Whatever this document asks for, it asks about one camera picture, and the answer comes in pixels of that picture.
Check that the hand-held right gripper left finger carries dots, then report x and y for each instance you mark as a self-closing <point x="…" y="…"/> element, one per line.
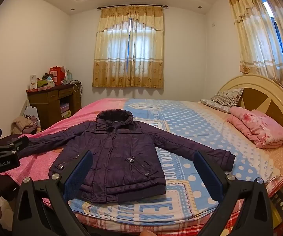
<point x="78" y="177"/>

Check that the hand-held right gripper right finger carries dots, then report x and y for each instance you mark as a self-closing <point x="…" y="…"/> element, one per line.
<point x="207" y="174"/>

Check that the dark purple padded jacket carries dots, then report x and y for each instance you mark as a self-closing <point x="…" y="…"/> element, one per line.
<point x="121" y="157"/>

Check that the pile of clothes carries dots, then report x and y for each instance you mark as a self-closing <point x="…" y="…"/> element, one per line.
<point x="23" y="125"/>

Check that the person's right hand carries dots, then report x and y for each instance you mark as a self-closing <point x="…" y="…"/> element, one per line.
<point x="147" y="233"/>

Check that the white paper bag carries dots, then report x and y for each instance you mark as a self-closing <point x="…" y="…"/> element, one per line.
<point x="32" y="114"/>

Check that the blue polka dot bedsheet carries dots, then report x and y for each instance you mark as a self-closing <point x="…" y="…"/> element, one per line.
<point x="205" y="132"/>

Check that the brown wooden desk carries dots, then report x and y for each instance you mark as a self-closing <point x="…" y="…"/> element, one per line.
<point x="50" y="103"/>

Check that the pink bedsheet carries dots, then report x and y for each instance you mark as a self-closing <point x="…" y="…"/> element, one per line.
<point x="65" y="124"/>

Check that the white picture card box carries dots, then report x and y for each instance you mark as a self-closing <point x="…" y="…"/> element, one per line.
<point x="33" y="81"/>

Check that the red plaid mattress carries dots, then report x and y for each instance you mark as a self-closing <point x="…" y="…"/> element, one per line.
<point x="170" y="227"/>

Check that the pile of desk clutter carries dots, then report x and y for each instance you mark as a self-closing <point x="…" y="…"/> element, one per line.
<point x="45" y="81"/>

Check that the folded pink blanket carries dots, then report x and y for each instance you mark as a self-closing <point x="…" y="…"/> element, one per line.
<point x="261" y="127"/>

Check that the patterned grey pillow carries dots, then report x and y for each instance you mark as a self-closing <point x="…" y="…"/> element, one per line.
<point x="223" y="99"/>

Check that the black device with buttons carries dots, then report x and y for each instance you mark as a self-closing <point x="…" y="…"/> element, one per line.
<point x="280" y="201"/>

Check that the red gift box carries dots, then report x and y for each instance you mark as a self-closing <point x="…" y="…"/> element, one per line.
<point x="57" y="75"/>

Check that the cream wooden headboard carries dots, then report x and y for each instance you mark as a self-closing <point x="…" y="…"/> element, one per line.
<point x="259" y="95"/>

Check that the yellow patterned window curtain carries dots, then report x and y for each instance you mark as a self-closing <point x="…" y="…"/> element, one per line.
<point x="129" y="54"/>
<point x="256" y="41"/>

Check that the dark curtain rod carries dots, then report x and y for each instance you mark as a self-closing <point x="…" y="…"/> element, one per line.
<point x="131" y="5"/>

